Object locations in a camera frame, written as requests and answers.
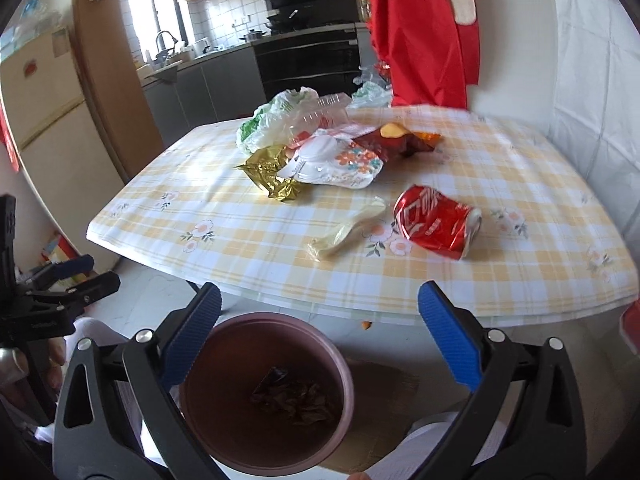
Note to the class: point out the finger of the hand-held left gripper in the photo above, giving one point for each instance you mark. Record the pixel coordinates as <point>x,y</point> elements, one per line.
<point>95,287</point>
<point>70,265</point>

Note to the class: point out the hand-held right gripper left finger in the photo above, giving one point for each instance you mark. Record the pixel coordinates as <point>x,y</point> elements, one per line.
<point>192,335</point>

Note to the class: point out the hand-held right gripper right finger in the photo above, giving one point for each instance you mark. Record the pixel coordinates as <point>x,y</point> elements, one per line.
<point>450,340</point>

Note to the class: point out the brown round waste bin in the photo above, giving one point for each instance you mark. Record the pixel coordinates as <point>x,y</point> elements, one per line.
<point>225,390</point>

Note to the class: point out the clear plastic clamshell container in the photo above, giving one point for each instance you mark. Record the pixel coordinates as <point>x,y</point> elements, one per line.
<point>320,115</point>

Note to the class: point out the person's left hand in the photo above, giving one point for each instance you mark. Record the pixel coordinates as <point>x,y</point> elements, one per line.
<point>55,365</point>

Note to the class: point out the colourful box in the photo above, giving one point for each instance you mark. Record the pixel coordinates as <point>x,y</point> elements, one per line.
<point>55,250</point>

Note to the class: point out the person's right leg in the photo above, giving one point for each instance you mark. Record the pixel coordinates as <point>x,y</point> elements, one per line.
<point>425,440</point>

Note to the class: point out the cream refrigerator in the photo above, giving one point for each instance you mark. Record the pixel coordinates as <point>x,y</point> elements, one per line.
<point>55,150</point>

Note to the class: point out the crushed red drink can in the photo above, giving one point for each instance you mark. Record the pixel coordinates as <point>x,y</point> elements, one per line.
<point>435,222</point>

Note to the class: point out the yellow checked floral tablecloth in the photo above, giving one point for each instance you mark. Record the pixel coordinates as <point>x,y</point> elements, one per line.
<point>250,230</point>

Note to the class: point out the crumpled dark wrappers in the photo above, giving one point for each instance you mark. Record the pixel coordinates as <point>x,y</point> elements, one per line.
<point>295,397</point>

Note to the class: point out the cream plastic wrapper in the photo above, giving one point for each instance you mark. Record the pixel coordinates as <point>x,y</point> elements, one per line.
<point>350,230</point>

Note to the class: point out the crumpled gold foil wrapper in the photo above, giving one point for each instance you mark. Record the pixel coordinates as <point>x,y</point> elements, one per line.
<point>272,172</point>

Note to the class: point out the white floral wipes packet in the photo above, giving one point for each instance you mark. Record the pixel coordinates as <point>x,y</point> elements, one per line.
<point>340,167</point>

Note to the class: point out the dark red chips bag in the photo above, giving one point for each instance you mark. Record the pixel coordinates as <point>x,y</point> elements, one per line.
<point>395,142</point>

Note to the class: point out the grey kitchen base cabinets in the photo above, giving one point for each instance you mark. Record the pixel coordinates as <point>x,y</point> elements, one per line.
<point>210,90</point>

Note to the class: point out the white and green plastic bag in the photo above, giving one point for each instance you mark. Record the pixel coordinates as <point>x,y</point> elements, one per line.
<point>267,120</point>

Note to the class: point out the kitchen faucet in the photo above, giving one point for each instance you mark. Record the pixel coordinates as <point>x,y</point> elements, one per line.
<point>165,40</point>

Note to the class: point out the crumpled plastic bag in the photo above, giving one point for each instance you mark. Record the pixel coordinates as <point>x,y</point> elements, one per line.
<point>370,95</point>

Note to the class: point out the kitchen window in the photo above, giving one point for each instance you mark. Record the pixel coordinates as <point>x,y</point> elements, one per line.
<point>150,10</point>

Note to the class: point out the black stove oven unit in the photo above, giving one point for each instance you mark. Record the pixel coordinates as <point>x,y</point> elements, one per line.
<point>305,65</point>

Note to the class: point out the steel cooking pot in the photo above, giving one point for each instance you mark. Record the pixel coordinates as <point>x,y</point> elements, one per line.
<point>255,36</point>

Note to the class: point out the red hanging garment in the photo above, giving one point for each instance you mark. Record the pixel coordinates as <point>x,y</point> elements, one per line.
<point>420,35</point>

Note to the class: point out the wooden door frame panel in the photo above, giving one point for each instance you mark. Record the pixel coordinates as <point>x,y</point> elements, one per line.
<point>110,60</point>

